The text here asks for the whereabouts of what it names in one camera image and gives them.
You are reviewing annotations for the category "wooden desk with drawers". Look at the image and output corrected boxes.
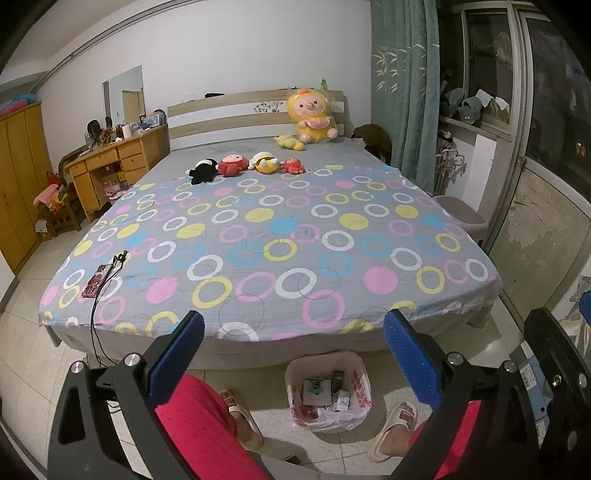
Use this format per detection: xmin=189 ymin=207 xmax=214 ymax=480
xmin=64 ymin=125 xmax=170 ymax=220

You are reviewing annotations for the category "wooden bed headboard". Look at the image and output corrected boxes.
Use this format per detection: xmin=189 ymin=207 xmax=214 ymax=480
xmin=167 ymin=88 xmax=349 ymax=151

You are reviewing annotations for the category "yellow bee plush toy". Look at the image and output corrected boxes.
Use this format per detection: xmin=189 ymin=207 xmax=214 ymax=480
xmin=249 ymin=151 xmax=280 ymax=174

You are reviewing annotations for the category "red white long box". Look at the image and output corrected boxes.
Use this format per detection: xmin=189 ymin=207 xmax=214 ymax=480
xmin=331 ymin=389 xmax=351 ymax=412

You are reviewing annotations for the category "dark green long box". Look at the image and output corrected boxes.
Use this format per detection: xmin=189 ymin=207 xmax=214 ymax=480
xmin=331 ymin=370 xmax=345 ymax=393

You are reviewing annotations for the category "white red plastic trash bag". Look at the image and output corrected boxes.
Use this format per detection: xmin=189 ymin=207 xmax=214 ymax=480
xmin=284 ymin=350 xmax=373 ymax=434

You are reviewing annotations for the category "large yellow pig plush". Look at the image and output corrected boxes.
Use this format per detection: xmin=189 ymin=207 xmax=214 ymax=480
xmin=287 ymin=89 xmax=339 ymax=145

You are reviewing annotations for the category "teal green curtain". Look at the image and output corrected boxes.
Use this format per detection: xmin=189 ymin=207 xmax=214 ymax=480
xmin=370 ymin=0 xmax=440 ymax=193

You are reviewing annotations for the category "black charging cable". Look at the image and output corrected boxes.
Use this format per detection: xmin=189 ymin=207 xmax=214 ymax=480
xmin=88 ymin=250 xmax=129 ymax=368

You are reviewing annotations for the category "beige slipper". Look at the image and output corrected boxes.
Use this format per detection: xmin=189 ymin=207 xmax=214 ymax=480
xmin=218 ymin=388 xmax=263 ymax=451
xmin=368 ymin=401 xmax=418 ymax=463

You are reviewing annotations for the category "wooden chair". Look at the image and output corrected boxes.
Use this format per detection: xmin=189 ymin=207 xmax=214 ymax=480
xmin=33 ymin=183 xmax=85 ymax=240

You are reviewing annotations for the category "black plush toy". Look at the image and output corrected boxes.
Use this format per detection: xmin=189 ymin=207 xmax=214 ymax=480
xmin=186 ymin=158 xmax=218 ymax=185

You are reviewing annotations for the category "left beige slipper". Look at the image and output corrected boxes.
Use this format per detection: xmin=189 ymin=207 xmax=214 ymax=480
xmin=218 ymin=388 xmax=263 ymax=451

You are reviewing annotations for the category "right beige slipper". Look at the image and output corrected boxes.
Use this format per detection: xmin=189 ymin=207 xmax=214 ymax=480
xmin=368 ymin=401 xmax=418 ymax=463

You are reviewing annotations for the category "yellow green plush toy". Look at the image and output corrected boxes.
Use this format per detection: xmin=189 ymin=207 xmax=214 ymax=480
xmin=273 ymin=135 xmax=304 ymax=151

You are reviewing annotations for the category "small red plush toy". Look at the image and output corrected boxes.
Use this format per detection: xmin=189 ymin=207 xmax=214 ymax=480
xmin=281 ymin=157 xmax=307 ymax=175

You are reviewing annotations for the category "red patterned phone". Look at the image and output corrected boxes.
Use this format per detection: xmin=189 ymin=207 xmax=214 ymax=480
xmin=81 ymin=263 xmax=113 ymax=299

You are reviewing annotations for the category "grey circle pattern bed sheet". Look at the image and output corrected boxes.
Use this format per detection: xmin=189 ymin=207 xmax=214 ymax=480
xmin=38 ymin=143 xmax=502 ymax=342

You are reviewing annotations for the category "brown chair back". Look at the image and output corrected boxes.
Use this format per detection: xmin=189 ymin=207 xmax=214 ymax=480
xmin=351 ymin=124 xmax=393 ymax=165

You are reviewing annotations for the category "yellow wooden wardrobe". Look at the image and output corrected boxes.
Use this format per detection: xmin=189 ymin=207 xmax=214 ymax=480
xmin=0 ymin=102 xmax=53 ymax=274

